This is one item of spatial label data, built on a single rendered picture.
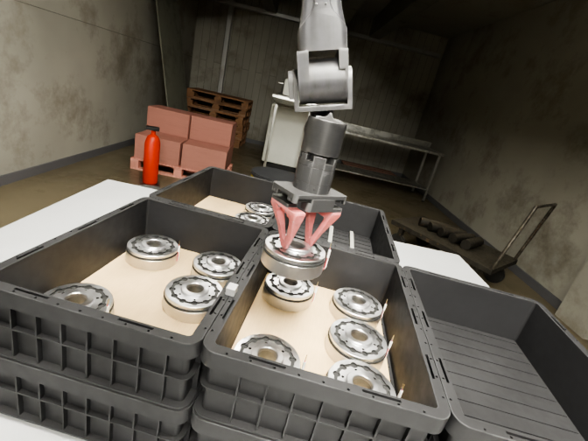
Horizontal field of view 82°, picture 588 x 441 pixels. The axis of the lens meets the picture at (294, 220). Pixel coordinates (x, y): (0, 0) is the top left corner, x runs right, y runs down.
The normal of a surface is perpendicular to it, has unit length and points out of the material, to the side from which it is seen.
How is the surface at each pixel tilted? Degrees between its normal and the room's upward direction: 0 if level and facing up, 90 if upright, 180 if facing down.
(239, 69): 90
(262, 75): 90
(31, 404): 90
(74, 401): 90
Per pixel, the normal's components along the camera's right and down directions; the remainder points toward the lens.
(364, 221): -0.14, 0.32
